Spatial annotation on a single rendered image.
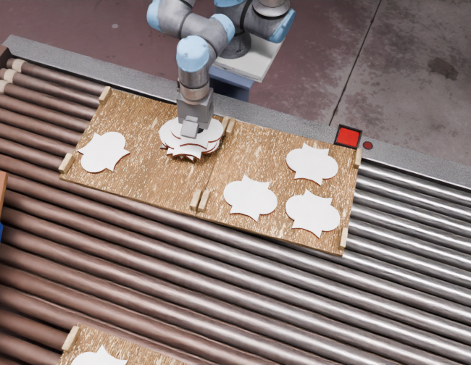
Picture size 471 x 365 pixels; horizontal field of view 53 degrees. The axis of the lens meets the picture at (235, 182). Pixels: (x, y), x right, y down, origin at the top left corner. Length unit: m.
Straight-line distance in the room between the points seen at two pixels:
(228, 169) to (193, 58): 0.39
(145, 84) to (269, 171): 0.52
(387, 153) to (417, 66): 1.71
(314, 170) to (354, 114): 1.44
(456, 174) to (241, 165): 0.65
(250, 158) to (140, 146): 0.33
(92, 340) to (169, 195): 0.42
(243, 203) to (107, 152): 0.43
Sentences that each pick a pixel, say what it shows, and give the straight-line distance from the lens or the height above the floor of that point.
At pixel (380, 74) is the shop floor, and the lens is 3.06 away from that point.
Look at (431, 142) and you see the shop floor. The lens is 2.84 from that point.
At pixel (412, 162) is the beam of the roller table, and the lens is 1.53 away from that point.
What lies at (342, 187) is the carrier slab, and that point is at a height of 0.94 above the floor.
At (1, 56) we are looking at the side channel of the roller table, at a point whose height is 0.94.
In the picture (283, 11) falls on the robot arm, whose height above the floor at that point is 1.14.
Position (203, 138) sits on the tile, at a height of 1.00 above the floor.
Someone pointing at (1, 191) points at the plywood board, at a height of 1.04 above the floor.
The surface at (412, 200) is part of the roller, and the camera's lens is 1.47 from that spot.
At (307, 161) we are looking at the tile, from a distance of 1.40.
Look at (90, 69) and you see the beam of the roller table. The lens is 1.69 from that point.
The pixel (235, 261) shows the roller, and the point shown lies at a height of 0.91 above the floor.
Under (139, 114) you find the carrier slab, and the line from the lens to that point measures 1.51.
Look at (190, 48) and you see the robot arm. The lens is 1.13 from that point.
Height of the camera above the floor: 2.10
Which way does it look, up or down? 60 degrees down
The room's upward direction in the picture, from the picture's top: 4 degrees clockwise
